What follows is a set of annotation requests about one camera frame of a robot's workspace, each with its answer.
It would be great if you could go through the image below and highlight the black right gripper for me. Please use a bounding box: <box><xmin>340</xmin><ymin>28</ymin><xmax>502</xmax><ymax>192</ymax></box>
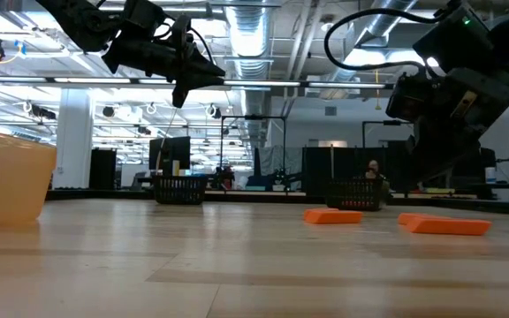
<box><xmin>384</xmin><ymin>65</ymin><xmax>509</xmax><ymax>185</ymax></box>

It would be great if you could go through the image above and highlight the long light bar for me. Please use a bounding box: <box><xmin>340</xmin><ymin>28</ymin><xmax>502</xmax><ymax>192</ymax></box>
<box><xmin>0</xmin><ymin>74</ymin><xmax>391</xmax><ymax>90</ymax></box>

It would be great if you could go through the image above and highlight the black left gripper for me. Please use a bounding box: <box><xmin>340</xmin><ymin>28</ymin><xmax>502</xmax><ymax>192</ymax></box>
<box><xmin>101</xmin><ymin>0</ymin><xmax>228</xmax><ymax>110</ymax></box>

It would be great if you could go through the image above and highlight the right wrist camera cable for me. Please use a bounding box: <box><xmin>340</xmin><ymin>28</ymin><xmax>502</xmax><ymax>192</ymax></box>
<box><xmin>323</xmin><ymin>6</ymin><xmax>454</xmax><ymax>74</ymax></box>

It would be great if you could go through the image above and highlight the grey cover sheet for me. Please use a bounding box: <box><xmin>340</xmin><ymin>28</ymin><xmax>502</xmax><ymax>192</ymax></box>
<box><xmin>254</xmin><ymin>145</ymin><xmax>304</xmax><ymax>186</ymax></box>

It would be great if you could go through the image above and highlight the translucent orange plastic bin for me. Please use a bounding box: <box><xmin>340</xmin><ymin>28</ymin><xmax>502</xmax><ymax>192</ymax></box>
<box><xmin>0</xmin><ymin>125</ymin><xmax>58</xmax><ymax>231</ymax></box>

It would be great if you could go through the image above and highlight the black partition panel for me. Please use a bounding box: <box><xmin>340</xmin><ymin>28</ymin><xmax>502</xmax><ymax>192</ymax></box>
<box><xmin>301</xmin><ymin>146</ymin><xmax>414</xmax><ymax>199</ymax></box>

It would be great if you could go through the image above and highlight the black cabinet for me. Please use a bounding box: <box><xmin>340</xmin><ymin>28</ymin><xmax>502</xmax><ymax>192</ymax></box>
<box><xmin>88</xmin><ymin>148</ymin><xmax>118</xmax><ymax>191</ymax></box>

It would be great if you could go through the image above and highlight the black stand frame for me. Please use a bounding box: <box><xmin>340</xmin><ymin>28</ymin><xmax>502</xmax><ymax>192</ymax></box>
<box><xmin>219</xmin><ymin>115</ymin><xmax>288</xmax><ymax>178</ymax></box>

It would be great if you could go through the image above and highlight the black plastic mesh basket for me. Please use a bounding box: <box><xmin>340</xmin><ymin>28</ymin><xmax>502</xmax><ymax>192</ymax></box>
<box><xmin>151</xmin><ymin>174</ymin><xmax>209</xmax><ymax>206</ymax></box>
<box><xmin>324</xmin><ymin>178</ymin><xmax>386</xmax><ymax>212</ymax></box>

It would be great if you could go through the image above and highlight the black computer monitor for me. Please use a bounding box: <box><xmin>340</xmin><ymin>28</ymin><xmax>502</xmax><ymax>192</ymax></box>
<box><xmin>148</xmin><ymin>135</ymin><xmax>192</xmax><ymax>178</ymax></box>

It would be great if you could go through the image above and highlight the person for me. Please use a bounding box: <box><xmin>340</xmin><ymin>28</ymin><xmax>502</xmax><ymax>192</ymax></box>
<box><xmin>363</xmin><ymin>159</ymin><xmax>391</xmax><ymax>192</ymax></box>

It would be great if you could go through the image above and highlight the white column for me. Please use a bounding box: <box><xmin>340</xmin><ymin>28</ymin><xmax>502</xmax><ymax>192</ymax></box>
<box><xmin>52</xmin><ymin>95</ymin><xmax>94</xmax><ymax>190</ymax></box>

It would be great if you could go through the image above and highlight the silver ventilation duct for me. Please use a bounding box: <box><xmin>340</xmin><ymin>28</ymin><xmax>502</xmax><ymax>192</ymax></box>
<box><xmin>225</xmin><ymin>0</ymin><xmax>274</xmax><ymax>138</ymax></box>
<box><xmin>320</xmin><ymin>0</ymin><xmax>417</xmax><ymax>89</ymax></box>

